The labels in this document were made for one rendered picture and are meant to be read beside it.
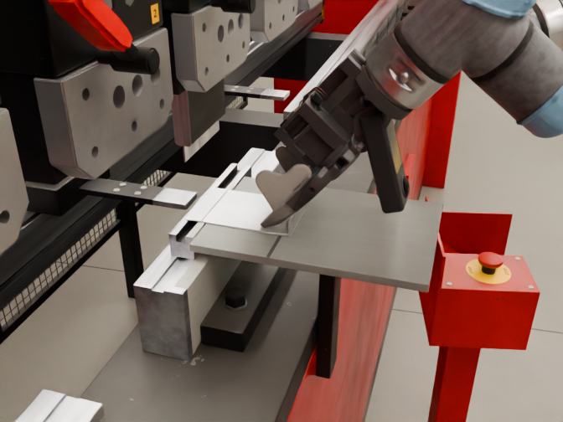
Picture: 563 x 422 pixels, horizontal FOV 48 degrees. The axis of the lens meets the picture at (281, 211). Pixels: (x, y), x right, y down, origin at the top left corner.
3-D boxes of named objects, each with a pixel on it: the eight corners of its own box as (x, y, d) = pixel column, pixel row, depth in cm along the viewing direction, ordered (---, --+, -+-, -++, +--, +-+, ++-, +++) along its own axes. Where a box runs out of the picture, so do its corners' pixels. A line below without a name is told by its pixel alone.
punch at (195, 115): (193, 163, 70) (186, 79, 65) (176, 162, 70) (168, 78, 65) (225, 131, 78) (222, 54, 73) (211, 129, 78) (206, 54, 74)
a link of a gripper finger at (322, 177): (287, 192, 72) (341, 140, 69) (298, 203, 72) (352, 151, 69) (282, 205, 67) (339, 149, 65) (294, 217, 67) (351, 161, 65)
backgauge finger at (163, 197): (171, 236, 74) (167, 198, 72) (-13, 205, 81) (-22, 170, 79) (210, 191, 84) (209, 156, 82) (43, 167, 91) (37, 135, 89)
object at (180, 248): (194, 259, 73) (193, 237, 71) (170, 255, 73) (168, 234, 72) (251, 184, 89) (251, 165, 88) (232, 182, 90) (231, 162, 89)
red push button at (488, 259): (503, 281, 102) (506, 263, 100) (477, 280, 102) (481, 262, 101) (497, 268, 106) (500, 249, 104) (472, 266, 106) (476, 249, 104)
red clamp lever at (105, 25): (90, -25, 34) (162, 54, 43) (25, -29, 35) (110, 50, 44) (81, 6, 34) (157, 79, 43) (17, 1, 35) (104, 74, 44)
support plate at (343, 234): (428, 293, 64) (429, 285, 63) (189, 251, 70) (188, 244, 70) (441, 210, 79) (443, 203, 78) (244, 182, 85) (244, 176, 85)
